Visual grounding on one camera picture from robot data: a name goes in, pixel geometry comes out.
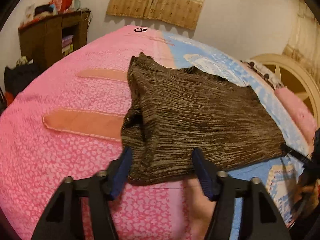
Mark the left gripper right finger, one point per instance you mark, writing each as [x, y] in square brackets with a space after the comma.
[245, 203]

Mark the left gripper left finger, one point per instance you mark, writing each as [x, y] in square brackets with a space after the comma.
[62, 217]

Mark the brown knitted sweater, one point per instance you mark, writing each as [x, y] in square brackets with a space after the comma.
[174, 111]

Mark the pink and blue bedspread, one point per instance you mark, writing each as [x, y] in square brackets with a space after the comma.
[34, 159]

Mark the pink pillow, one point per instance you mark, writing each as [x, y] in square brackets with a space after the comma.
[299, 113]

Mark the red item on floor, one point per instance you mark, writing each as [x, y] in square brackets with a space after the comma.
[9, 98]

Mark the black bag on floor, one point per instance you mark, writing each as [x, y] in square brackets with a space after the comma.
[18, 78]

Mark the cream wooden headboard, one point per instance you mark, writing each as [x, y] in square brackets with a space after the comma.
[295, 78]

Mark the white patterned pillow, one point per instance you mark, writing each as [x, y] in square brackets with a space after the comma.
[269, 77]

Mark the dark wooden desk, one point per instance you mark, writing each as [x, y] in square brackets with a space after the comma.
[41, 41]

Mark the red bag on desk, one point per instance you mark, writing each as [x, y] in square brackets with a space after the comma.
[62, 5]

